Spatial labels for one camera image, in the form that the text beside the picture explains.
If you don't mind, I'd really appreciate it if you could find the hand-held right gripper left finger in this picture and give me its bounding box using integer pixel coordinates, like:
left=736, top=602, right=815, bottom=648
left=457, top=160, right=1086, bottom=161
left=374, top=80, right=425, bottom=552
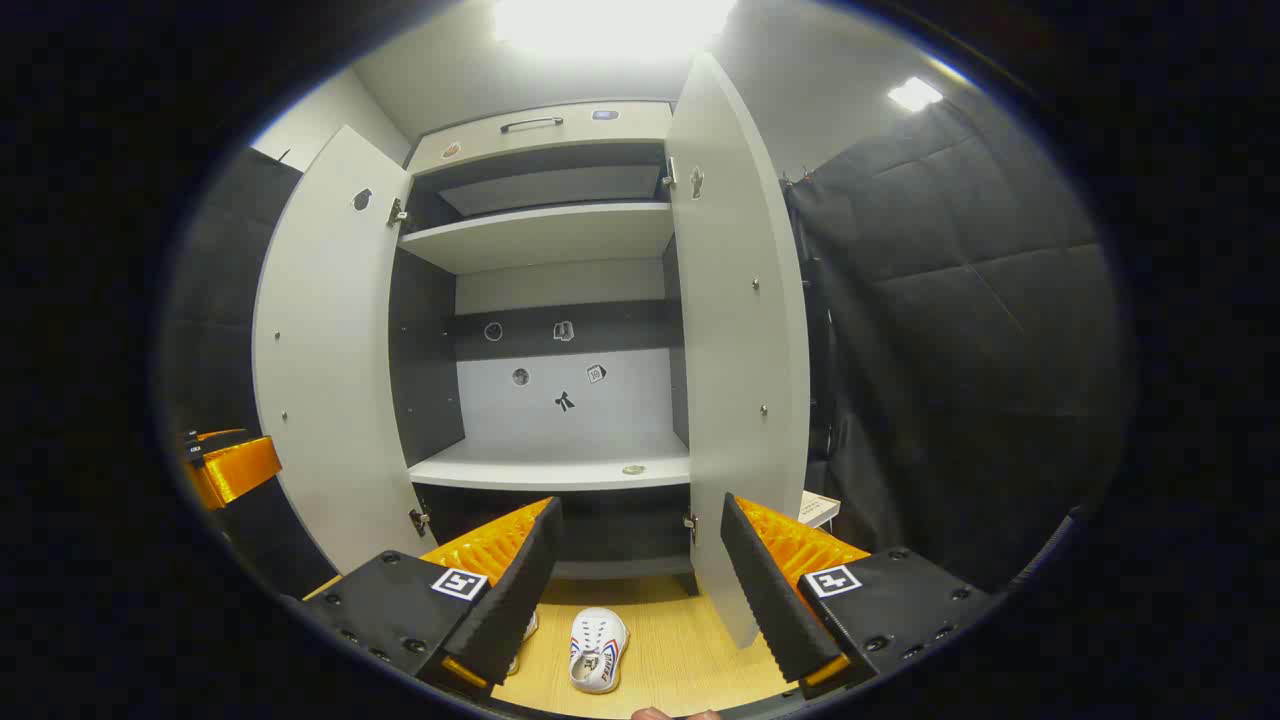
left=300, top=497, right=563, bottom=701

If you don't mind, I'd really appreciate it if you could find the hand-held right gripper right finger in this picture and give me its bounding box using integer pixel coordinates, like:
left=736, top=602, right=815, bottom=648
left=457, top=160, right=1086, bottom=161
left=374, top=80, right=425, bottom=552
left=720, top=492, right=1001, bottom=701

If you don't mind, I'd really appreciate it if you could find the white canvas shoe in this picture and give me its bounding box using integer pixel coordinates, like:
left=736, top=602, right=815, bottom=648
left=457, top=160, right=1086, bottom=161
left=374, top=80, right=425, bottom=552
left=570, top=607, right=630, bottom=695
left=505, top=610, right=541, bottom=677

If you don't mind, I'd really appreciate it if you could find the white shoe cabinet door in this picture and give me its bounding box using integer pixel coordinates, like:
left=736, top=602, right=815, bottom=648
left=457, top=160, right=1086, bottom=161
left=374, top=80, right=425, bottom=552
left=665, top=52, right=811, bottom=649
left=252, top=125, right=436, bottom=576

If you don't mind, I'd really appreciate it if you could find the white and grey shoe cabinet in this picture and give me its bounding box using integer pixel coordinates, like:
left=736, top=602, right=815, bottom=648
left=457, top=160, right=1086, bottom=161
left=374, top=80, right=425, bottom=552
left=388, top=100, right=701, bottom=601

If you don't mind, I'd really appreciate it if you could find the white cabinet drawer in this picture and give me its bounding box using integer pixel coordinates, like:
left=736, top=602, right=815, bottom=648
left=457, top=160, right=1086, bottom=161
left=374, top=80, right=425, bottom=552
left=408, top=100, right=673, bottom=176

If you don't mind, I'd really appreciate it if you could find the black quilted backdrop panel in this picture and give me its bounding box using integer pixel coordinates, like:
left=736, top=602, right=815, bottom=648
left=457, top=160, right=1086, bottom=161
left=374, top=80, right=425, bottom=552
left=785, top=85, right=1136, bottom=596
left=160, top=148, right=336, bottom=601

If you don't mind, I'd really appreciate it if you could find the ceiling light panel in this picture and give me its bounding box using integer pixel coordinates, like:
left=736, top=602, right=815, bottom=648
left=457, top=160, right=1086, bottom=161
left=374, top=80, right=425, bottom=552
left=490, top=0, right=741, bottom=61
left=888, top=78, right=944, bottom=113

